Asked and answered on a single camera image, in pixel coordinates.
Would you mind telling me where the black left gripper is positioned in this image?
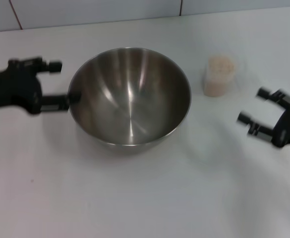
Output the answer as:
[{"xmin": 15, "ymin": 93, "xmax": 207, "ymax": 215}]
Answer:
[{"xmin": 0, "ymin": 58, "xmax": 82, "ymax": 116}]

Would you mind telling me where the clear plastic measuring cup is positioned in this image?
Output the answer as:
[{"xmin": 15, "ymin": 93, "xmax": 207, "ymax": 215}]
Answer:
[{"xmin": 202, "ymin": 55, "xmax": 237, "ymax": 97}]

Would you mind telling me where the stainless steel mixing bowl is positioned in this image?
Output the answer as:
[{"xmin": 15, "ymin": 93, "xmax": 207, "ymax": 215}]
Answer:
[{"xmin": 67, "ymin": 47, "xmax": 192, "ymax": 155}]

